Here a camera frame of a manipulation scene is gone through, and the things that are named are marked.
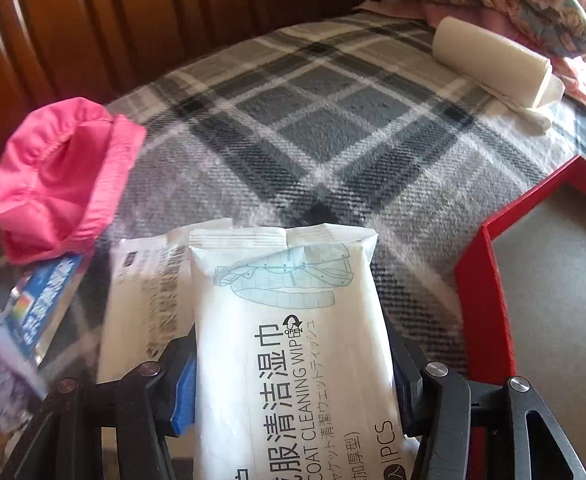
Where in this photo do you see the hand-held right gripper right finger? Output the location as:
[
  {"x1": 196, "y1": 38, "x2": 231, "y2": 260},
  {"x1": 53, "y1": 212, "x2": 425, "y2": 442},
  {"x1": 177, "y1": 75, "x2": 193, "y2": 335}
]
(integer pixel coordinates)
[{"x1": 390, "y1": 336, "x2": 586, "y2": 480}]

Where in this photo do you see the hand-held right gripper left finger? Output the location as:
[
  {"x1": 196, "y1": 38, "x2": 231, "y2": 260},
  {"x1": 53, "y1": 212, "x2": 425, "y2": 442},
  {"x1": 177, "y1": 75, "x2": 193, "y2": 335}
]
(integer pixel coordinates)
[{"x1": 0, "y1": 336, "x2": 198, "y2": 480}]

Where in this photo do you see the white wet wipes packet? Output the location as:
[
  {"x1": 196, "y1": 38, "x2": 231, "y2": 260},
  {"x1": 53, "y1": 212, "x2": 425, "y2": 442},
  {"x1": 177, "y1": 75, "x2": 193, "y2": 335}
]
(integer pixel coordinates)
[{"x1": 188, "y1": 223, "x2": 414, "y2": 480}]

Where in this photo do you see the red container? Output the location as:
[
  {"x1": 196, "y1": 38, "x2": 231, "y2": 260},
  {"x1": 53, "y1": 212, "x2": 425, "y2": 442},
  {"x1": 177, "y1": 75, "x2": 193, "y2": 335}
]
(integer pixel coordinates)
[{"x1": 454, "y1": 155, "x2": 586, "y2": 480}]

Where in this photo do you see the blue printed packet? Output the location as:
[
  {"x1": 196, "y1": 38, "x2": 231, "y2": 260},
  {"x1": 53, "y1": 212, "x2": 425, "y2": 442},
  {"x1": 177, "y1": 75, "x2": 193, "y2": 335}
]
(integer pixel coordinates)
[{"x1": 3, "y1": 252, "x2": 86, "y2": 361}]

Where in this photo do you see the pink cloth garment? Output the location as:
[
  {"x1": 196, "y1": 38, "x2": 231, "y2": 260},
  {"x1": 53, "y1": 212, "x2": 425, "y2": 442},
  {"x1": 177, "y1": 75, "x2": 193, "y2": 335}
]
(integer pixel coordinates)
[{"x1": 0, "y1": 96, "x2": 148, "y2": 266}]

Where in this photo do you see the grey plaid blanket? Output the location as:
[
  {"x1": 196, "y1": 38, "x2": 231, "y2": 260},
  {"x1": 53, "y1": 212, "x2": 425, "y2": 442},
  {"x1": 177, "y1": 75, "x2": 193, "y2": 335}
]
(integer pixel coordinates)
[{"x1": 0, "y1": 12, "x2": 586, "y2": 480}]

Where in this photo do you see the white paper roll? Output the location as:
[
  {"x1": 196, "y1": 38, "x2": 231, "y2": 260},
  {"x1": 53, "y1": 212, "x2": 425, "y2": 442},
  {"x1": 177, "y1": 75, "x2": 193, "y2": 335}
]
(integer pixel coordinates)
[{"x1": 432, "y1": 16, "x2": 566, "y2": 133}]

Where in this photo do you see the pink bed sheet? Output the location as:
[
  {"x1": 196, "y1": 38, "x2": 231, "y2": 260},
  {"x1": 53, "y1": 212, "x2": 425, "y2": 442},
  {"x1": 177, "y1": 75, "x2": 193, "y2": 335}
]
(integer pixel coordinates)
[{"x1": 353, "y1": 0, "x2": 586, "y2": 111}]

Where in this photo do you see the wooden headboard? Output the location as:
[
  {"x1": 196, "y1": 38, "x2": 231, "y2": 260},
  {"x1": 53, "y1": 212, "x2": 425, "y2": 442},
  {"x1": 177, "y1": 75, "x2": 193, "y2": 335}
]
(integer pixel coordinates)
[{"x1": 0, "y1": 0, "x2": 398, "y2": 186}]

